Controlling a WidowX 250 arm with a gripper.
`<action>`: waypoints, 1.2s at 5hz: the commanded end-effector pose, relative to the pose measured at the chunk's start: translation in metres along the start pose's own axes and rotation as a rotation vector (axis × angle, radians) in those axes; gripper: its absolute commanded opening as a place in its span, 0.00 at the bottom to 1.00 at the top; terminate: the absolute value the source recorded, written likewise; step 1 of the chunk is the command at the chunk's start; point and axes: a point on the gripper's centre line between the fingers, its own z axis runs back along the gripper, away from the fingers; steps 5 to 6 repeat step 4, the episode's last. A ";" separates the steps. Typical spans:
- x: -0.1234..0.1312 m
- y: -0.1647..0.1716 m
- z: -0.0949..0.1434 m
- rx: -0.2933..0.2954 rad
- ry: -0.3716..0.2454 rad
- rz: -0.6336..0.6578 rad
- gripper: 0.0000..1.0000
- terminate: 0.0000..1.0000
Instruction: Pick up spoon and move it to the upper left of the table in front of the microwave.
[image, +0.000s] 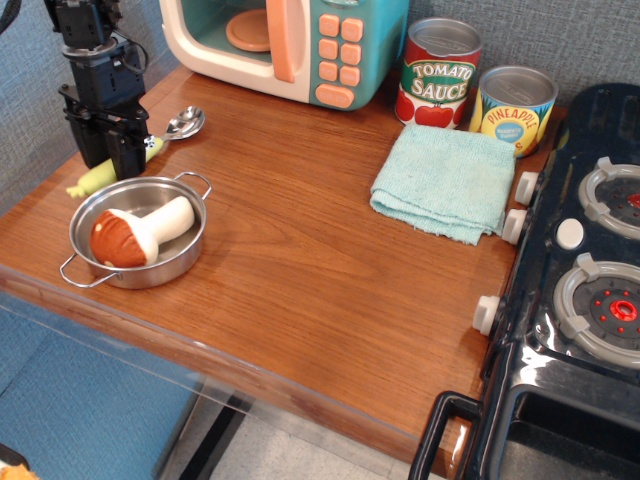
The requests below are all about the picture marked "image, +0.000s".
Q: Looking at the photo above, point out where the pineapple can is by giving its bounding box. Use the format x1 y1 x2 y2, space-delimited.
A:
469 65 558 158

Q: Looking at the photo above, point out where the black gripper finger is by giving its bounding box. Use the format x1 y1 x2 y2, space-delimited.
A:
66 115 110 169
104 127 148 180

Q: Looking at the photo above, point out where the light blue folded cloth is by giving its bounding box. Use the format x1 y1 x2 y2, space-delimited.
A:
370 125 515 246

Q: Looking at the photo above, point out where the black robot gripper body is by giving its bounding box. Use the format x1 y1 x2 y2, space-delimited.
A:
60 35 149 131

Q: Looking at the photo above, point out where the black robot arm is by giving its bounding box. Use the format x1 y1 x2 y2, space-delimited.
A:
45 1 149 180

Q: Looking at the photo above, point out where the spoon with green handle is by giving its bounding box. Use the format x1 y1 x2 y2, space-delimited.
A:
66 106 206 199

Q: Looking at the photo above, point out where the toy mushroom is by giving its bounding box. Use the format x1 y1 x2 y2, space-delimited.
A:
89 196 195 268

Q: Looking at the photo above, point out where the black toy stove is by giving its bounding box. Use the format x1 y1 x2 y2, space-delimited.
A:
410 83 639 479

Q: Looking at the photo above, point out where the toy microwave teal and cream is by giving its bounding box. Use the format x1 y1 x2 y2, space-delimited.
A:
160 0 409 111

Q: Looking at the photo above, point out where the tomato sauce can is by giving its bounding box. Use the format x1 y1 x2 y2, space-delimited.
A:
395 17 483 128

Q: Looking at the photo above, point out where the small steel pot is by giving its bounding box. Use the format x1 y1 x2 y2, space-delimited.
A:
59 172 213 289

